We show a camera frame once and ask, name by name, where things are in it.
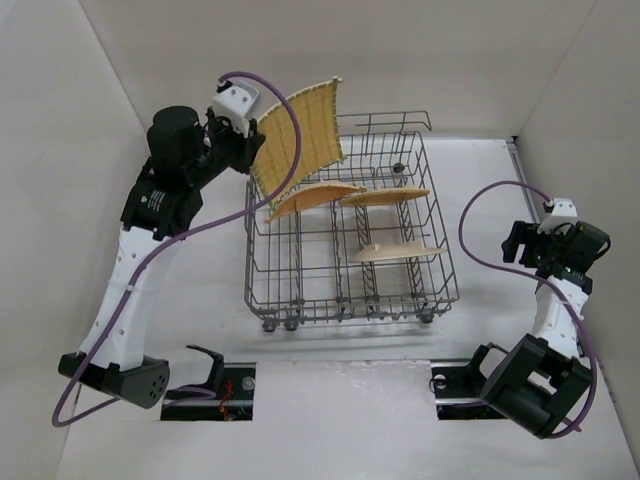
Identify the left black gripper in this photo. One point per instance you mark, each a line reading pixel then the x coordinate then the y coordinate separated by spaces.
pixel 245 147

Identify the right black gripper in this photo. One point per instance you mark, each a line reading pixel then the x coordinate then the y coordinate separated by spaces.
pixel 523 239

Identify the yellow square woven plate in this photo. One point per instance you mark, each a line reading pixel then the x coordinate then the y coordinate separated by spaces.
pixel 288 156

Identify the orange leaf-shaped woven plate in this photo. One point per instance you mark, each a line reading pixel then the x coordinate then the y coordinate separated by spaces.
pixel 313 196

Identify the orange rounded woven plate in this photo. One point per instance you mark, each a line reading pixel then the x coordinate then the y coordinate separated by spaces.
pixel 381 197

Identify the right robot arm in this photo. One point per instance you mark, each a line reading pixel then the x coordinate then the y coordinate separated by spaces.
pixel 546 383

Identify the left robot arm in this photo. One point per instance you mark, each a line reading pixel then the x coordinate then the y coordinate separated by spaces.
pixel 111 358

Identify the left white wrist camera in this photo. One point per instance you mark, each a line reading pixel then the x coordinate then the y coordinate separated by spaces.
pixel 235 100

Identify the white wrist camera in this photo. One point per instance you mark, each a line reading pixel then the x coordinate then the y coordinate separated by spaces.
pixel 558 211
pixel 235 100

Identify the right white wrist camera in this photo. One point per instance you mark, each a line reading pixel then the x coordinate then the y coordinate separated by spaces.
pixel 558 211

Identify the right aluminium rail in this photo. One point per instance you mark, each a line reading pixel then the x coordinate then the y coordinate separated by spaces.
pixel 530 197

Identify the grey wire dish rack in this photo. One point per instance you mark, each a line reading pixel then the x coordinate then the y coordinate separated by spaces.
pixel 298 270

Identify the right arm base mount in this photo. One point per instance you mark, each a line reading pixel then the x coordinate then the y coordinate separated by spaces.
pixel 456 386

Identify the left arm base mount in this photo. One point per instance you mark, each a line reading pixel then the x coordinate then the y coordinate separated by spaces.
pixel 226 397

